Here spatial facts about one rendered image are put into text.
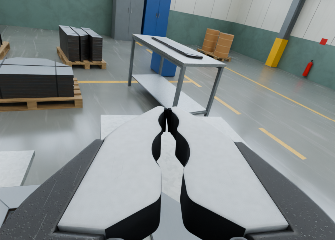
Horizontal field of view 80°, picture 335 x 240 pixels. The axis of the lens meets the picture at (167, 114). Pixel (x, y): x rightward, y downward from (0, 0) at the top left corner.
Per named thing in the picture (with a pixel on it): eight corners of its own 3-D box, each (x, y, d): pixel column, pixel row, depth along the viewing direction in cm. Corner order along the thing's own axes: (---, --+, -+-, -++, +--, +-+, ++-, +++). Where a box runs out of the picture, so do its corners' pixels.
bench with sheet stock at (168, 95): (126, 84, 392) (131, 31, 345) (158, 83, 429) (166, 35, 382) (169, 130, 279) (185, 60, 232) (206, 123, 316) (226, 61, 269)
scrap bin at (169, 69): (149, 67, 517) (153, 45, 490) (164, 68, 538) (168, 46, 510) (159, 76, 472) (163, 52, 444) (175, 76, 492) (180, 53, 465)
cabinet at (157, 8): (142, 42, 796) (148, -15, 704) (137, 39, 832) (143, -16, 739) (164, 44, 844) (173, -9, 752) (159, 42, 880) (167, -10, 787)
